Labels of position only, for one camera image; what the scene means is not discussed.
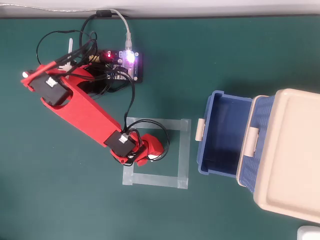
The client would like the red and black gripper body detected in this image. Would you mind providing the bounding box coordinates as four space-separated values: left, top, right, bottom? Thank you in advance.
129 130 165 156

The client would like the blue woven drawer taped handle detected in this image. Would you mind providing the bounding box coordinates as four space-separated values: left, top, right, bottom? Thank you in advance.
195 89 254 176

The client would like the beige plastic drawer cabinet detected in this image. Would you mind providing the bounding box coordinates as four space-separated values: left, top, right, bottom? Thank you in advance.
236 88 320 225

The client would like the translucent tape strip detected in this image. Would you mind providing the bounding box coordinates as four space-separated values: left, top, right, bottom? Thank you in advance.
122 172 189 190
176 118 192 190
122 117 138 186
126 117 192 132

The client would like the black controller board with LEDs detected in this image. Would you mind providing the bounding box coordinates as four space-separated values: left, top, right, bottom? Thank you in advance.
96 49 145 85

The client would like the green table mat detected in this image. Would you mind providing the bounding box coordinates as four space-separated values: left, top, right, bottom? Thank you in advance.
0 14 320 240

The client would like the white zip tie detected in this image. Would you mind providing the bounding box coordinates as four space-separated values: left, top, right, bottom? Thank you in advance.
58 37 76 75

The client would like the white box corner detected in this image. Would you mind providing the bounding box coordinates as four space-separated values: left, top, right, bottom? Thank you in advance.
296 225 320 240

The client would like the blue woven drawer plain handle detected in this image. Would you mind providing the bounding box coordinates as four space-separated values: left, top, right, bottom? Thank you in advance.
238 96 276 193

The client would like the white USB cable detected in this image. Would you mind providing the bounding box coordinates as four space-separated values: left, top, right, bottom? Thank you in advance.
109 8 134 51

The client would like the black cable with ferrite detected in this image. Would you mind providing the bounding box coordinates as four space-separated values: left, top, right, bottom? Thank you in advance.
79 8 113 51

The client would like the grey braided cable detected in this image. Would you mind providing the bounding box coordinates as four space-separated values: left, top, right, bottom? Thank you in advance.
0 1 99 13

